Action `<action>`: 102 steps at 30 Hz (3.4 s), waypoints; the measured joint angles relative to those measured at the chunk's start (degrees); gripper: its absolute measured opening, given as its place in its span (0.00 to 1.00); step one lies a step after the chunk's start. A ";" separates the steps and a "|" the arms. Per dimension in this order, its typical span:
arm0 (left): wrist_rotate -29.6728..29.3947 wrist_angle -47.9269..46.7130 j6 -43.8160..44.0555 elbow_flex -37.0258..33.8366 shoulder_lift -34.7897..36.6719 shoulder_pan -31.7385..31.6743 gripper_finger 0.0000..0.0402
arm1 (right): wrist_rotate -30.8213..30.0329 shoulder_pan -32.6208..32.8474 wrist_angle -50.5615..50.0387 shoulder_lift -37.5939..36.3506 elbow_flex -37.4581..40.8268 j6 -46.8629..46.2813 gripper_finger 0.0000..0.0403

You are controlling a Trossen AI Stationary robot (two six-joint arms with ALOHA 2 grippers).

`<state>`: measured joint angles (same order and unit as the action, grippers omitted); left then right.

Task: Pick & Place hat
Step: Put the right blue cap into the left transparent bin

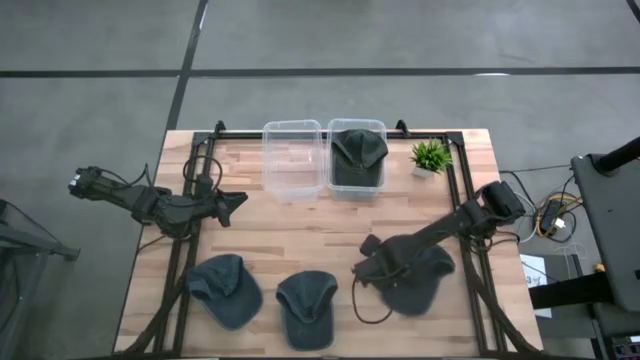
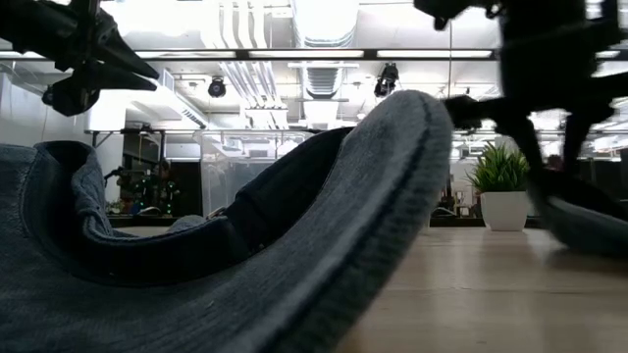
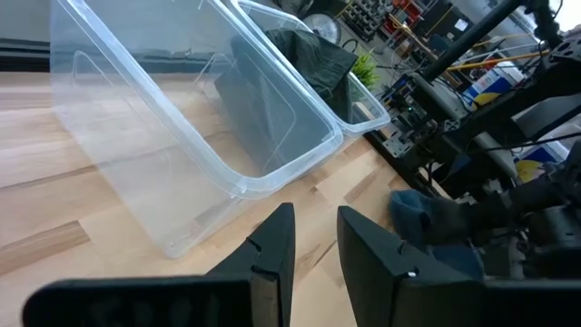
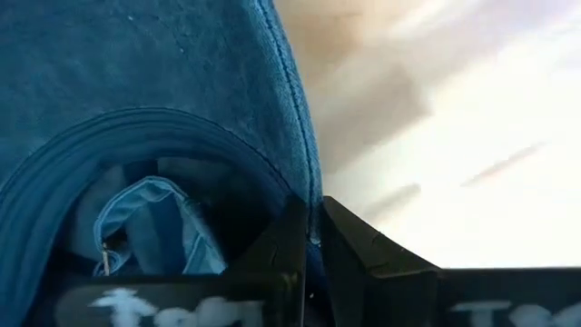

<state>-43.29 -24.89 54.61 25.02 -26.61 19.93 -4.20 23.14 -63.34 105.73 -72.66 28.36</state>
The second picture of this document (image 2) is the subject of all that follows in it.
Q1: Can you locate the small plant in white pot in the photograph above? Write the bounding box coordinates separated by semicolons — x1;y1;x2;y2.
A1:
465;140;534;232

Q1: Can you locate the long ceiling light bar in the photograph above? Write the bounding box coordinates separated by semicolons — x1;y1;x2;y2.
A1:
0;47;628;62

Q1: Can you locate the ribbed ventilation duct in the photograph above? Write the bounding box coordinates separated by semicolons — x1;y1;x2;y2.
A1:
291;0;362;49

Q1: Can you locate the black aluminium table frame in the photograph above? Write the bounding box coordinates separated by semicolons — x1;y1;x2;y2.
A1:
106;215;544;228

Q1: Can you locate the clear plastic bin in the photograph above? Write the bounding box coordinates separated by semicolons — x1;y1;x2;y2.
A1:
198;128;320;218

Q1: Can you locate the dark blue-grey baseball cap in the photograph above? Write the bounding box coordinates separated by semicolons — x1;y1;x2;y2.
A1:
0;89;455;353
528;169;628;257

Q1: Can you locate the background robot station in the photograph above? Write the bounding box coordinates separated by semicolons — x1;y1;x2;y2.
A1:
103;160;182;218

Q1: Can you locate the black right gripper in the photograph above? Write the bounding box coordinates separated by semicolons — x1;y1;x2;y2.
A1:
443;0;628;177

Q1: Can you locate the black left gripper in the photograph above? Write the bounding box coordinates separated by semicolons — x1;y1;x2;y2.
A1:
0;0;161;119

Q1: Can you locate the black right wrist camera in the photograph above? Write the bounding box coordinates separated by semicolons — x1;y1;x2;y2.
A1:
413;0;501;31

